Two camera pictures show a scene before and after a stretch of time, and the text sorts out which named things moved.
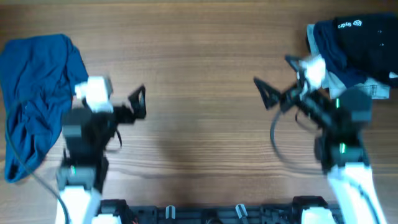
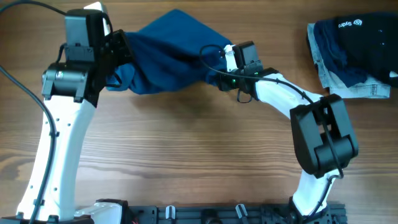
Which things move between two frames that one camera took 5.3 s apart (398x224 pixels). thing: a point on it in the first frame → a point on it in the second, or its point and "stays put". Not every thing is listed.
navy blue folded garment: (328, 38) stays put
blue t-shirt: (38, 76) → (173, 51)
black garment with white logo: (370, 41) stays put
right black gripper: (290, 96) → (224, 82)
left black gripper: (125, 112) → (119, 47)
